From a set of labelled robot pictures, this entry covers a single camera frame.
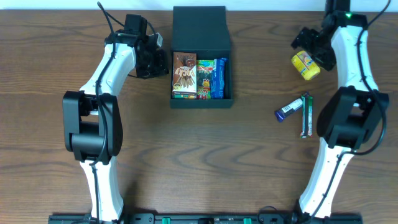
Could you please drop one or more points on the green black candy bar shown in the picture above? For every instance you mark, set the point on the green black candy bar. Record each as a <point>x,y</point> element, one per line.
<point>307,111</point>

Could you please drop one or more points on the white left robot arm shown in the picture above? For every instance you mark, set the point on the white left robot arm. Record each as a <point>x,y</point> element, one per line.
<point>93,129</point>

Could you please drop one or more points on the green gummy worms bag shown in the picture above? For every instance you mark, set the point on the green gummy worms bag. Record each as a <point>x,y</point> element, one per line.
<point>204,76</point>

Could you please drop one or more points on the brown chocolate sticks box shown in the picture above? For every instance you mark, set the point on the brown chocolate sticks box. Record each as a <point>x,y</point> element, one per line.
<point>184,77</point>

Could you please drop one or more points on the black box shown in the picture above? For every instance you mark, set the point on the black box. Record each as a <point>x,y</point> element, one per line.
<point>203,30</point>

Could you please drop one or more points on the green pretzel snack box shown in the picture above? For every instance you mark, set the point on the green pretzel snack box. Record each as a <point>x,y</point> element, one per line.
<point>184,96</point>

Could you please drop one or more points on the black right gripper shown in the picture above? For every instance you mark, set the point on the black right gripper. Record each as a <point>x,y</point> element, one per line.
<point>315,47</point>

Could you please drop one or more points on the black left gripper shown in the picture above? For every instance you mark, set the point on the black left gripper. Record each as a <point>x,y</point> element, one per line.
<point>152,66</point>

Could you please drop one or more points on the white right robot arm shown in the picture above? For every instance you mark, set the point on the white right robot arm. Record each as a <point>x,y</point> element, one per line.
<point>354,121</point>

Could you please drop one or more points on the blue cookie roll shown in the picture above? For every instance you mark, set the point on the blue cookie roll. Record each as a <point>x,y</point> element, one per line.
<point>217,78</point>

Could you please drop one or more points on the dark blue chocolate bar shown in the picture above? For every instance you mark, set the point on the dark blue chocolate bar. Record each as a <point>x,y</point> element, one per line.
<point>288,109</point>

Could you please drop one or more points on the black mounting rail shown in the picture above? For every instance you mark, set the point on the black mounting rail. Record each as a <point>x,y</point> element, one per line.
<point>265,218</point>

